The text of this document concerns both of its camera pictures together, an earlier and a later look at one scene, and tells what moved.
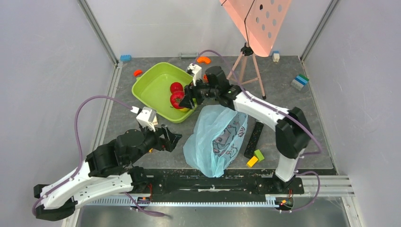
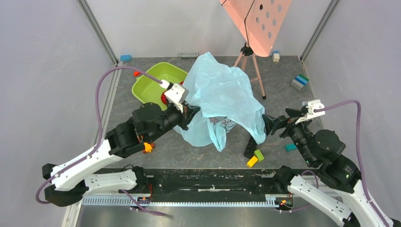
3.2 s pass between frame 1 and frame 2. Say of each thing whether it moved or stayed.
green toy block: stayed
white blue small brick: stayed
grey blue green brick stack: stayed
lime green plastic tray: stayed
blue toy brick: stayed
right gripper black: moved
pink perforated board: stayed
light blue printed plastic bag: moved
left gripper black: moved
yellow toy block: stayed
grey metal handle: stayed
